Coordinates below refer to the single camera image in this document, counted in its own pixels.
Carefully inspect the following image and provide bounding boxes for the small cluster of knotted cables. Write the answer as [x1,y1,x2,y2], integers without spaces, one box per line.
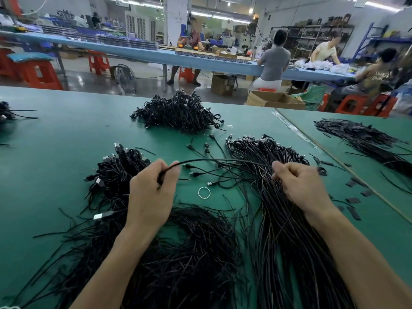
[84,143,152,213]

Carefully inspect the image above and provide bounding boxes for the pile of black cables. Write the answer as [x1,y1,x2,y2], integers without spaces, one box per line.
[9,145,248,309]

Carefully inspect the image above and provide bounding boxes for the red stool with blue seat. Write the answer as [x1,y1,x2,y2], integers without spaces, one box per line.
[8,52,64,91]

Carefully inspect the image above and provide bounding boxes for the single black cable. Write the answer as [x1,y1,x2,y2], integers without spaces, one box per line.
[93,156,284,221]

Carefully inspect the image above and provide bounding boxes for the blue metal rack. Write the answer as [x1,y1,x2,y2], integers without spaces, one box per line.
[353,22,412,62]

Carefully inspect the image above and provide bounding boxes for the person's left forearm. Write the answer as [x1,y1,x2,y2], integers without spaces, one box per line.
[70,225,162,309]

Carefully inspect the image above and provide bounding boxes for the heap of black cables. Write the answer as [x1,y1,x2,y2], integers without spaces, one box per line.
[130,91,224,134]
[0,101,38,125]

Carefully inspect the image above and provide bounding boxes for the open cardboard box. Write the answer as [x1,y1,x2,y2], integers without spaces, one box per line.
[246,91,306,110]

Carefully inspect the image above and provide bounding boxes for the spread of straight black cables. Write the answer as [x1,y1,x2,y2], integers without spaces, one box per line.
[314,119,412,181]

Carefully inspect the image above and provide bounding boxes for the scattered dark tie pieces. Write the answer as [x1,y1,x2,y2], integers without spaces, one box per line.
[312,154,373,221]

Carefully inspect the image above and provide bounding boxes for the green bag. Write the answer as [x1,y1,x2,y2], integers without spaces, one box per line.
[296,85,328,110]

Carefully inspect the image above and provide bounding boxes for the white pillar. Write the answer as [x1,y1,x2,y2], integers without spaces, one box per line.
[166,0,189,45]

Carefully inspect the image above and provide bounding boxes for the metal storage shelf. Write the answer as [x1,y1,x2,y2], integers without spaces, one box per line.
[270,15,355,62]

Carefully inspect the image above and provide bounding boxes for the pile of white bags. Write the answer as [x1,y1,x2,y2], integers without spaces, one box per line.
[295,58,354,76]

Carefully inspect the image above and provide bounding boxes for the person's left hand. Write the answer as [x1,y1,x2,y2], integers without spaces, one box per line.
[125,159,182,239]

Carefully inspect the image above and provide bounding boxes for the red plastic stool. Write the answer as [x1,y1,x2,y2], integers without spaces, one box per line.
[335,94,398,118]
[179,67,195,84]
[88,51,111,76]
[0,48,16,81]

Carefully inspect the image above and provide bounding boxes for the person's right hand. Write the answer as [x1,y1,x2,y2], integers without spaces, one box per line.
[272,161,339,226]

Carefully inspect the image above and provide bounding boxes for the bundle of long black cables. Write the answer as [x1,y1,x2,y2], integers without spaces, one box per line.
[187,133,358,309]

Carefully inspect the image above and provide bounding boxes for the grey floor fan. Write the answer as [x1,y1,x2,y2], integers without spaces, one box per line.
[110,64,137,95]

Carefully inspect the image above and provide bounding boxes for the small cardboard box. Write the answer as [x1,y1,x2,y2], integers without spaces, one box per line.
[211,74,237,97]

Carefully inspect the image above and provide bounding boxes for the person's right forearm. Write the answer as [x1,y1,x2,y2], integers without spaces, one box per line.
[312,208,412,309]

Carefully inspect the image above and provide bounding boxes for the long blue workbench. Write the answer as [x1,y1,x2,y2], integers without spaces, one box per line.
[0,30,356,84]

